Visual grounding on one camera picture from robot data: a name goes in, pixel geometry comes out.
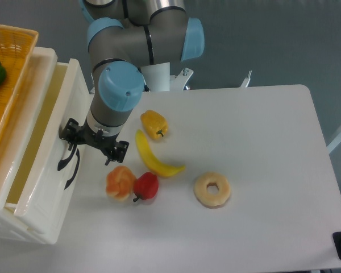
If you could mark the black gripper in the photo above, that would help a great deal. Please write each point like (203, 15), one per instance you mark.
(74, 134)

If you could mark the white drawer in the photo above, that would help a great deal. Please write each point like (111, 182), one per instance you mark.
(37, 196)
(69, 181)

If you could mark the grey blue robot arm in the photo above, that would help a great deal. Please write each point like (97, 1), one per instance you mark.
(122, 38)

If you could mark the white drawer cabinet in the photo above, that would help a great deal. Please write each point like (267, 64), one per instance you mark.
(17, 135)

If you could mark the orange knotted bread roll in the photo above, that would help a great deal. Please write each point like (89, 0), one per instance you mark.
(120, 183)

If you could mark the yellow bell pepper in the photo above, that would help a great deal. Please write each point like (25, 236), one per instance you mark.
(155, 125)

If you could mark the red bell pepper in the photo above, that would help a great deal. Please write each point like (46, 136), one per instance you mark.
(146, 187)

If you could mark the yellow banana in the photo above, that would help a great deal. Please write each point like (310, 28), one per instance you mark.
(152, 162)

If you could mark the orange woven basket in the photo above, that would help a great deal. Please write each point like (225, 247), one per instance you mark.
(16, 48)

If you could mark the beige donut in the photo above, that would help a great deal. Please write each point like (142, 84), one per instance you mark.
(212, 200)

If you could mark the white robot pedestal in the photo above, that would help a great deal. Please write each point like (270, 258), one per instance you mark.
(159, 76)

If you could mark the white metal frame bracket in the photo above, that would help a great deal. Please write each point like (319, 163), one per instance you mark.
(246, 80)

